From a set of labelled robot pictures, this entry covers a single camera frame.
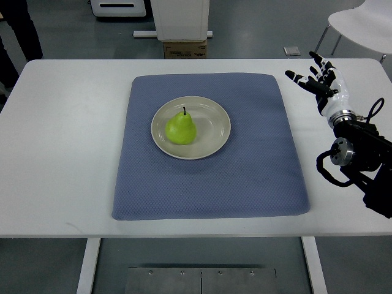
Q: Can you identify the white table leg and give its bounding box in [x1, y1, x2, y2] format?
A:
[301, 236, 328, 294]
[76, 238, 101, 294]

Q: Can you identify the person in dark trousers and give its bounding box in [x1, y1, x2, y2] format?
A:
[0, 0, 44, 89]

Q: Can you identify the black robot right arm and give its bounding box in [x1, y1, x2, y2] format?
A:
[316, 97, 391, 219]

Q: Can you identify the beige round plate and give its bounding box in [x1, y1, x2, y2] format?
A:
[151, 96, 231, 160]

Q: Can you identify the white machine with slot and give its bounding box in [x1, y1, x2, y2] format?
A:
[90, 0, 146, 17]

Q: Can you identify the grey metal floor plate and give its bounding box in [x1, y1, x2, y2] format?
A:
[125, 267, 279, 293]

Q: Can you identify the white cabinet on stand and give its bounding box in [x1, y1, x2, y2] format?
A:
[133, 0, 213, 42]

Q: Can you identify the white chair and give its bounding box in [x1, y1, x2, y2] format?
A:
[314, 0, 391, 63]

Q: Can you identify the blue textured cloth mat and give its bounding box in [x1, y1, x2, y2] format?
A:
[112, 73, 310, 221]

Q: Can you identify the right white table leg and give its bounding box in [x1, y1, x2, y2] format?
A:
[301, 236, 328, 294]

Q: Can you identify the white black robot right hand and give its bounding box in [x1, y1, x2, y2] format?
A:
[285, 51, 356, 128]

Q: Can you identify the left white table leg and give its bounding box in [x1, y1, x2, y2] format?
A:
[76, 238, 101, 294]

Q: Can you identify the brown cardboard box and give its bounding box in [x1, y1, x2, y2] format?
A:
[163, 40, 208, 59]

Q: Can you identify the green pear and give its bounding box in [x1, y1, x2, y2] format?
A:
[165, 107, 197, 145]

